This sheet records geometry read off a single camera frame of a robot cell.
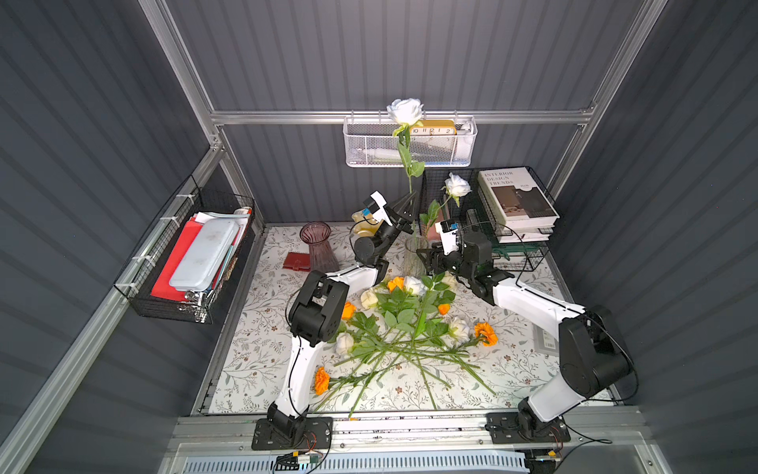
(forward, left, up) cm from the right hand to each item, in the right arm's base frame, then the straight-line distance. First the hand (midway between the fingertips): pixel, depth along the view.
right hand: (434, 244), depth 86 cm
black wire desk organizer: (+7, -29, -15) cm, 34 cm away
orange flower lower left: (-34, +31, -16) cm, 49 cm away
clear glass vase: (+2, +5, -13) cm, 14 cm away
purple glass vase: (+1, +35, -8) cm, 36 cm away
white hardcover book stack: (+12, -27, +3) cm, 30 cm away
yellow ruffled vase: (-4, +19, +11) cm, 23 cm away
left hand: (0, +4, +18) cm, 18 cm away
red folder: (-22, +65, +10) cm, 69 cm away
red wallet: (+8, +47, -19) cm, 52 cm away
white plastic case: (-15, +57, +12) cm, 60 cm away
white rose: (-6, +4, -14) cm, 16 cm away
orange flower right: (-20, -16, -17) cm, 31 cm away
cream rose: (-9, +20, -16) cm, 27 cm away
